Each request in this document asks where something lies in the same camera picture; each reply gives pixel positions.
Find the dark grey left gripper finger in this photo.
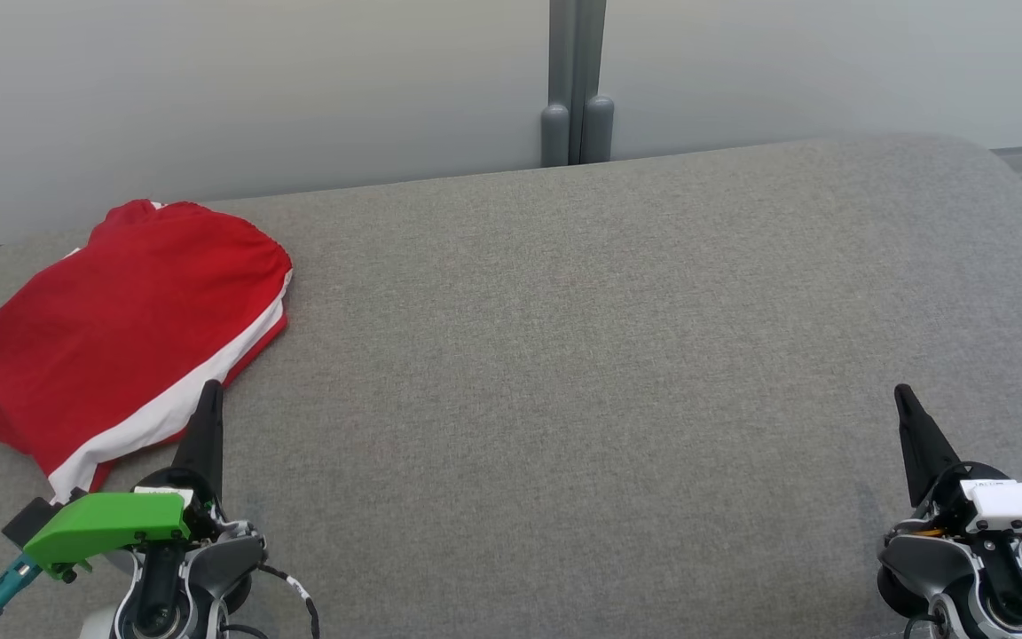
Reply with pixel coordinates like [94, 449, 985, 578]
[172, 380, 225, 498]

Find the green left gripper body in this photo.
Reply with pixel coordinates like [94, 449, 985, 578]
[2, 466, 223, 584]

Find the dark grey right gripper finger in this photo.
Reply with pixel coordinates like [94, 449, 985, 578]
[894, 383, 963, 509]

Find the red shorts white stripe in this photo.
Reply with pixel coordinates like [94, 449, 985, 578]
[0, 199, 294, 505]

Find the teal cable connector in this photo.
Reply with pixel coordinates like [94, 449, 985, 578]
[0, 550, 43, 622]

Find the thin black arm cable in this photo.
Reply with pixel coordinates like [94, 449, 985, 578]
[254, 564, 321, 639]

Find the grey double partition post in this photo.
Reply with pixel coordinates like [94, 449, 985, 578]
[540, 0, 615, 168]

